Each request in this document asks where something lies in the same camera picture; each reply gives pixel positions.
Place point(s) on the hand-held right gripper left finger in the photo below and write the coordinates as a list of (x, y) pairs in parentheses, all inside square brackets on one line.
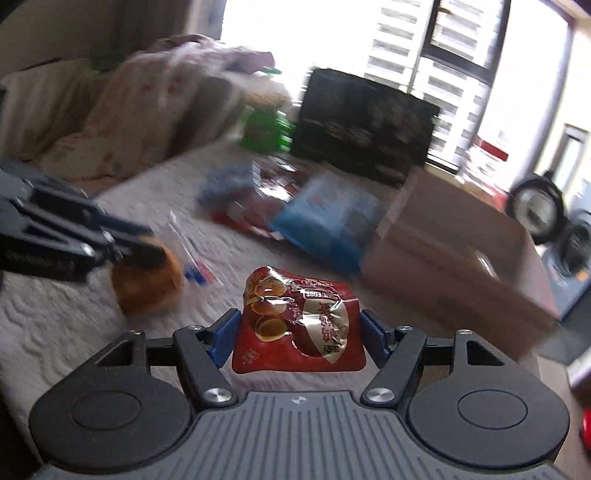
[(224, 340)]

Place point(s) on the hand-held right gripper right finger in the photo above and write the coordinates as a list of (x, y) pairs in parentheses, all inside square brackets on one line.
[(372, 336)]

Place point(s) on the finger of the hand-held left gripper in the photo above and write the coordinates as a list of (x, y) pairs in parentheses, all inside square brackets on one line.
[(111, 226), (134, 253)]

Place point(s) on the brown bun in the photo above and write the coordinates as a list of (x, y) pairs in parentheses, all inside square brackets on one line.
[(147, 286)]

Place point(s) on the red egg snack packet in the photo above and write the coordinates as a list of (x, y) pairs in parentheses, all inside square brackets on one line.
[(295, 323)]

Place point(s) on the brown cardboard box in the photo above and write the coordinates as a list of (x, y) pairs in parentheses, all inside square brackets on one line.
[(438, 258)]

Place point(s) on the purple blue snack packet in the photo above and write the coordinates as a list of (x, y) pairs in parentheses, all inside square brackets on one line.
[(224, 184)]

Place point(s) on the floral blanket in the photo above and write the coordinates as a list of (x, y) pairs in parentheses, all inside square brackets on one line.
[(138, 106)]

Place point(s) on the beige cloth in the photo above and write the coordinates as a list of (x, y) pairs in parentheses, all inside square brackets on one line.
[(41, 106)]

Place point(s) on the green candy dispenser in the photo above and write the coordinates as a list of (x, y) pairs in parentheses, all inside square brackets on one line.
[(263, 131)]

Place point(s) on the grey curtain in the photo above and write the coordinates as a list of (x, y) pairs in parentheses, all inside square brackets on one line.
[(161, 23)]

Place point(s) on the large black snack bag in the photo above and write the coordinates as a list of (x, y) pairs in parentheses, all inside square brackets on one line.
[(360, 124)]

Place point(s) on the clear jar with red lid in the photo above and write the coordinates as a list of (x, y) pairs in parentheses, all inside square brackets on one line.
[(487, 152)]

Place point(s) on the grey washing machine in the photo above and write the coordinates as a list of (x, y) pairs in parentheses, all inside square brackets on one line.
[(572, 249)]

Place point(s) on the black window frame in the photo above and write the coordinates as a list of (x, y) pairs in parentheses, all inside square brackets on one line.
[(461, 57)]

